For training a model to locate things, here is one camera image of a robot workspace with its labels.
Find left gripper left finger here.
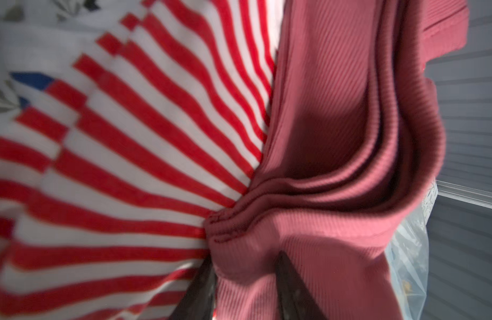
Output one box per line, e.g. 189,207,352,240
169,256,217,320

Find clear vacuum bag blue zipper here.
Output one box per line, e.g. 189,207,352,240
385,181,438,319

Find red white striped tank top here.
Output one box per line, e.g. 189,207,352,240
0,1,284,319

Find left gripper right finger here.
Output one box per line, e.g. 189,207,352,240
275,251,327,320

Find maroon garment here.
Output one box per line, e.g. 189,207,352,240
205,1,469,319

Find navy white striped tank top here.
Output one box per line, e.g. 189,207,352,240
10,71,55,109

